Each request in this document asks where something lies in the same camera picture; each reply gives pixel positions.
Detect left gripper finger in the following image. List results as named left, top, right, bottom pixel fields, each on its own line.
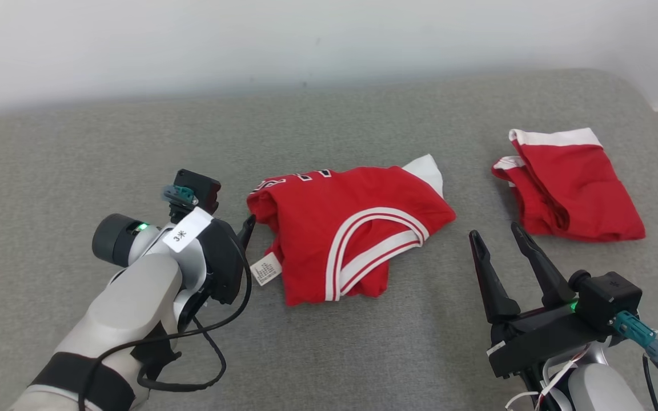
left=238, top=215, right=256, bottom=252

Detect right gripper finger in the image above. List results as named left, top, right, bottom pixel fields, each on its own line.
left=469, top=230, right=521, bottom=324
left=511, top=221, right=576, bottom=309

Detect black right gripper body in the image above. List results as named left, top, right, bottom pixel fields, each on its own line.
left=487, top=303, right=609, bottom=380

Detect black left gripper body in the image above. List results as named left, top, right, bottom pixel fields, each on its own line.
left=195, top=219, right=247, bottom=305

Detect red Bulls basketball jersey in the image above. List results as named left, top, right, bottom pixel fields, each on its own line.
left=247, top=154, right=456, bottom=307

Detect red shorts with white stripe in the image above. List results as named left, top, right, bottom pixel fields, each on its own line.
left=492, top=128, right=646, bottom=243

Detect teal left camera connector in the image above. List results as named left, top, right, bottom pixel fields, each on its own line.
left=162, top=186, right=198, bottom=207

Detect teal camera connector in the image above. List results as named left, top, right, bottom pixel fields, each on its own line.
left=613, top=311, right=658, bottom=361
left=162, top=186, right=198, bottom=207

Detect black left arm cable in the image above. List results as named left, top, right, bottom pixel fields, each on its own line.
left=78, top=240, right=252, bottom=411

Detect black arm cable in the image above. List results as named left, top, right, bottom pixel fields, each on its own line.
left=642, top=353, right=658, bottom=411
left=78, top=240, right=252, bottom=411

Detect teal right camera connector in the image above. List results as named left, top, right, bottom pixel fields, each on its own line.
left=613, top=311, right=658, bottom=361

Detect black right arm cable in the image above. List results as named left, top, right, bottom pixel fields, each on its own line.
left=642, top=353, right=658, bottom=411

